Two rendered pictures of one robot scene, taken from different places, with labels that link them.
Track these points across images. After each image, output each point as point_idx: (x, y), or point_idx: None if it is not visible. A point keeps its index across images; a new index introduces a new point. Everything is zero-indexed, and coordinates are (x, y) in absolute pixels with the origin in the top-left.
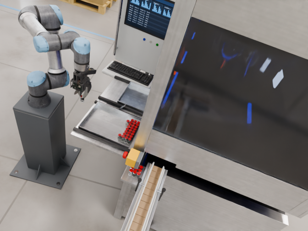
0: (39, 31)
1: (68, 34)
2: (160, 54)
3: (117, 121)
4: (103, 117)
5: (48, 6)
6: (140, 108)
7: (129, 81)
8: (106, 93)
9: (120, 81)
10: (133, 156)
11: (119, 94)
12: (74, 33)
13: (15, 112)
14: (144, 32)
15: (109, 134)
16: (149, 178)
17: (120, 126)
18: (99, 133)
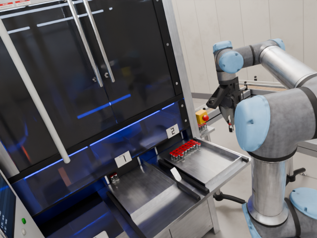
0: (276, 46)
1: (234, 48)
2: (174, 16)
3: (191, 166)
4: (205, 172)
5: (266, 95)
6: (151, 178)
7: (130, 220)
8: (182, 208)
9: (142, 231)
10: (201, 111)
11: (163, 203)
12: (225, 51)
13: None
14: (14, 235)
15: (207, 155)
16: None
17: (190, 161)
18: (218, 156)
